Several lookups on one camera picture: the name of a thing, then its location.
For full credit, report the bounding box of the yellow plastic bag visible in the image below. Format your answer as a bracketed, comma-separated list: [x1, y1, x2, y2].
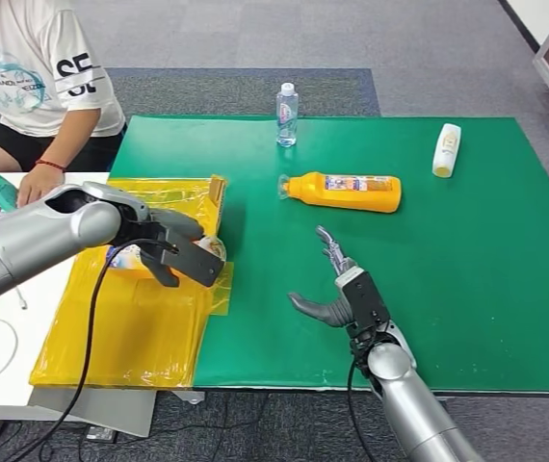
[29, 174, 234, 390]

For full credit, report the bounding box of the orange bottle with plastic-wrapped cap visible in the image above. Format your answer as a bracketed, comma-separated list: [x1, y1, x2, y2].
[277, 170, 402, 215]
[105, 234, 228, 282]

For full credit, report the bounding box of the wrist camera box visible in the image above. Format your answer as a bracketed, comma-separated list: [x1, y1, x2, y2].
[139, 226, 225, 290]
[334, 267, 392, 341]

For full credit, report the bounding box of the green table mat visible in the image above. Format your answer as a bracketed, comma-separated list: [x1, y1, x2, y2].
[108, 115, 549, 395]

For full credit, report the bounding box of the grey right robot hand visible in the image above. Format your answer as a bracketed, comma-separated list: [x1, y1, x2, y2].
[287, 224, 367, 330]

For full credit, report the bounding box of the grey table base plate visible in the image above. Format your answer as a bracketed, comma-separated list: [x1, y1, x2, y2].
[29, 387, 158, 440]

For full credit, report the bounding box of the power strip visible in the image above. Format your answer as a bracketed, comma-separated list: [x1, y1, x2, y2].
[84, 425, 118, 445]

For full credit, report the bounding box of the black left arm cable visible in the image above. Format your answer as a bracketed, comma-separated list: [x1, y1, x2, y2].
[7, 238, 180, 462]

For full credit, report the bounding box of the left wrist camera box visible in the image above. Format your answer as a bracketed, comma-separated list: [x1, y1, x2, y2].
[139, 226, 225, 290]

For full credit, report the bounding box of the person's left hand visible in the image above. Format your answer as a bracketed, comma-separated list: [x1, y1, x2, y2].
[16, 164, 67, 209]

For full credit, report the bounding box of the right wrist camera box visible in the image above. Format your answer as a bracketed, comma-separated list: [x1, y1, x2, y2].
[334, 267, 392, 341]

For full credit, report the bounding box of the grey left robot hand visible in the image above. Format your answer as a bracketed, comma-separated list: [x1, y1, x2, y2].
[130, 207, 207, 290]

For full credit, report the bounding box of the clear water bottle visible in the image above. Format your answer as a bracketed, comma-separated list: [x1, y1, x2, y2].
[275, 82, 300, 149]

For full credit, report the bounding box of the red bracelet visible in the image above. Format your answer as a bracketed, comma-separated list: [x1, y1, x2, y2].
[34, 158, 68, 174]

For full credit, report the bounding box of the white lotion bottle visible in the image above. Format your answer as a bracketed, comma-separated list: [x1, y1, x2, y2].
[431, 122, 462, 179]

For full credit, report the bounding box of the person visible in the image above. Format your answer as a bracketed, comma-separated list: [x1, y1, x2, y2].
[0, 0, 127, 209]

